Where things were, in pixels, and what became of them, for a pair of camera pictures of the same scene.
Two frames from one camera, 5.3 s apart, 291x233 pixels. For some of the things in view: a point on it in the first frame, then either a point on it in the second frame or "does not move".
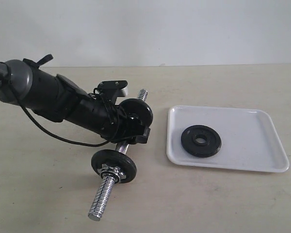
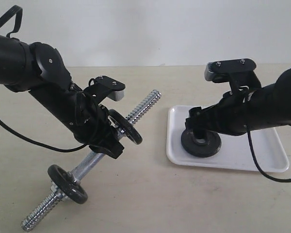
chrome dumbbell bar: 97,209 to 79,172
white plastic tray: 249,140 does not move
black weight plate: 115,158 to 65,182
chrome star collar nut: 114,172 to 56,189
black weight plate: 210,148 does not move
